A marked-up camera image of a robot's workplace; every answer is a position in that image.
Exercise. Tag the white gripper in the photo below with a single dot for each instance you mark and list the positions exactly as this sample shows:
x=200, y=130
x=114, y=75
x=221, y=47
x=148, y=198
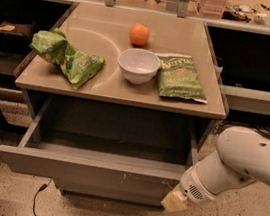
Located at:
x=191, y=187

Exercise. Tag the grey top drawer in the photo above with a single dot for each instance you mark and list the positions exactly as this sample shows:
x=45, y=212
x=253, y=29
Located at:
x=90, y=148

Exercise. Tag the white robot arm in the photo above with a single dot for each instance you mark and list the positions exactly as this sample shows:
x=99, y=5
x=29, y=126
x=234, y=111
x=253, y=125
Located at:
x=241, y=157

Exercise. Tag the grey cabinet with glossy top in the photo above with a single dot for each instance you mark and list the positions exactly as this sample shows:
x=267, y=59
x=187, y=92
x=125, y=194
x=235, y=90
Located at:
x=104, y=31

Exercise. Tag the flat green jalapeno chip bag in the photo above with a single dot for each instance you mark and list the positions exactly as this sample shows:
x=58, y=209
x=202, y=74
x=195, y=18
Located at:
x=177, y=78

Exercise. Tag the white bowl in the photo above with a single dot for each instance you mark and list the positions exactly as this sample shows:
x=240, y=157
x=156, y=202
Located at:
x=138, y=66

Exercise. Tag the crumpled green chip bag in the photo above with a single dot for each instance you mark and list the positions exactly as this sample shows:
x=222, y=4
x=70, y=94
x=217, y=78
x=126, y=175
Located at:
x=77, y=66

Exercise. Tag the orange fruit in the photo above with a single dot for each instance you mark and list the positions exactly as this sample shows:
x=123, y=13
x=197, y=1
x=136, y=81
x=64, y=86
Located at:
x=139, y=34

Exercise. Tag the pink stacked trays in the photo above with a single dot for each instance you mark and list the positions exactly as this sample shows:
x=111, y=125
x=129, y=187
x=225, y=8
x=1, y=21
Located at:
x=211, y=8

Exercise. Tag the grey shelf rail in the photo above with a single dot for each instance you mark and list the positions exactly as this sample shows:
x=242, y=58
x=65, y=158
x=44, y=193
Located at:
x=256, y=28

